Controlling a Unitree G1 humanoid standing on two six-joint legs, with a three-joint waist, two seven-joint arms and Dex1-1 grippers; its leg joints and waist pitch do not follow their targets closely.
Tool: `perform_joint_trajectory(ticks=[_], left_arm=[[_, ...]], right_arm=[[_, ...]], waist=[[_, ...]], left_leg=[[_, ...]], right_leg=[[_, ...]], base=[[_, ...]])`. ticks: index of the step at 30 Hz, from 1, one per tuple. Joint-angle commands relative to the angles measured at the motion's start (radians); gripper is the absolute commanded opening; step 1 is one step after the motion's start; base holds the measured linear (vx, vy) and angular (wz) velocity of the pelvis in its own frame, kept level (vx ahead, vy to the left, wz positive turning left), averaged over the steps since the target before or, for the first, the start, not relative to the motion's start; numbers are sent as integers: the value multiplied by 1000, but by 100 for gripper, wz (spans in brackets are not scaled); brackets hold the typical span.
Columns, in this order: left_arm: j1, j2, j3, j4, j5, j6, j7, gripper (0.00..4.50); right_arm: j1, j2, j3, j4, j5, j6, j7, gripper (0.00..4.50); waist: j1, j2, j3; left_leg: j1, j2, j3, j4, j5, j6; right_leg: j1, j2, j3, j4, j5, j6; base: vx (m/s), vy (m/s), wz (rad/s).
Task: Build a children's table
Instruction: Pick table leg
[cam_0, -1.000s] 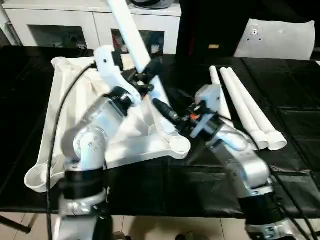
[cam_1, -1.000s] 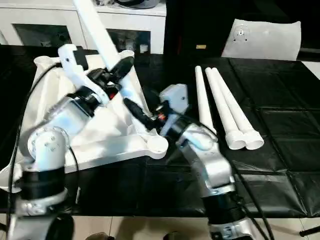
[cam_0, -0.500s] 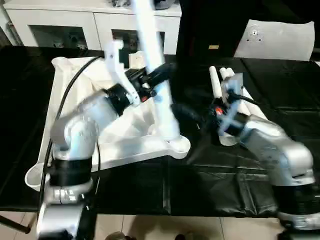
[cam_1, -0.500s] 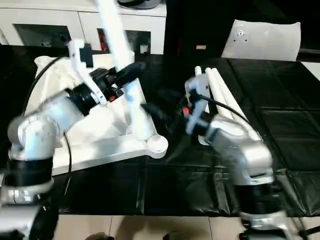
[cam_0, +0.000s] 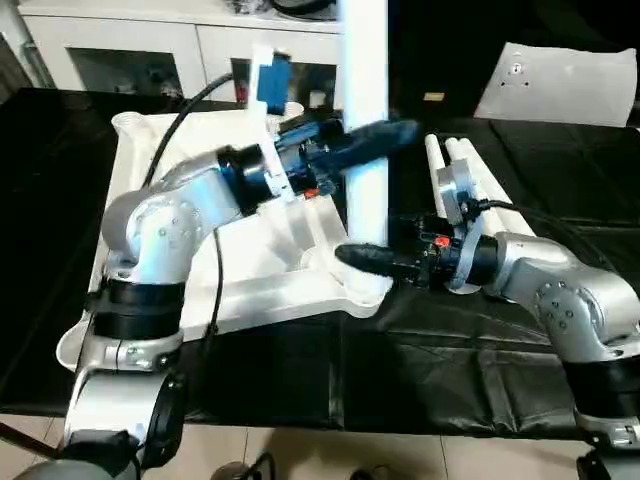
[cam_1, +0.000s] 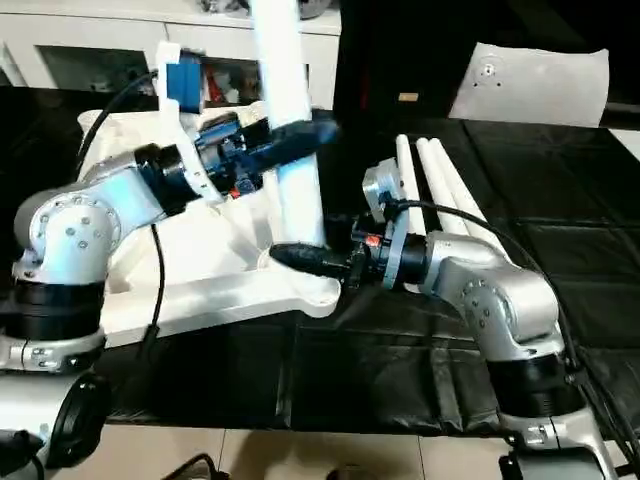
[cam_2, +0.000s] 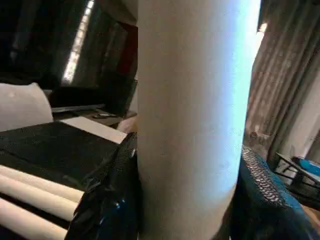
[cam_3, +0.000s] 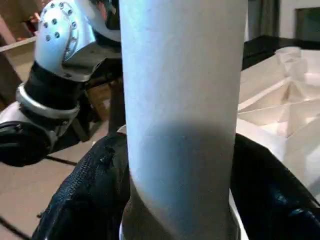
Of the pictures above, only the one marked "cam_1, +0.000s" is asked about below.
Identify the white plastic table leg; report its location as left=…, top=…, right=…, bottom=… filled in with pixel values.
left=394, top=133, right=426, bottom=236
left=415, top=137, right=476, bottom=236
left=248, top=0, right=327, bottom=249
left=427, top=137, right=496, bottom=232

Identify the white plastic table top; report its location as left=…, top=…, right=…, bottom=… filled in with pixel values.
left=74, top=99, right=344, bottom=349

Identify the black work mat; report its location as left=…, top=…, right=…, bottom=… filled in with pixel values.
left=0, top=84, right=640, bottom=441

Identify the black cabinet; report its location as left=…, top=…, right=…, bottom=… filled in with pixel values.
left=334, top=0, right=476, bottom=121

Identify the white cabinet with glass doors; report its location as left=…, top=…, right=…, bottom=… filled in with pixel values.
left=0, top=0, right=341, bottom=111

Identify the white flat panel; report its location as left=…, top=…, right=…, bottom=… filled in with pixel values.
left=605, top=127, right=640, bottom=164

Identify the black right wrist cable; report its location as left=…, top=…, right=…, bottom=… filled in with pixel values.
left=384, top=197, right=640, bottom=466

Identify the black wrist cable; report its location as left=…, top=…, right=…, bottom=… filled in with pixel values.
left=74, top=69, right=169, bottom=364
left=384, top=197, right=640, bottom=466

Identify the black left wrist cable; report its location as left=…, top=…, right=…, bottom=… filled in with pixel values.
left=74, top=69, right=169, bottom=364

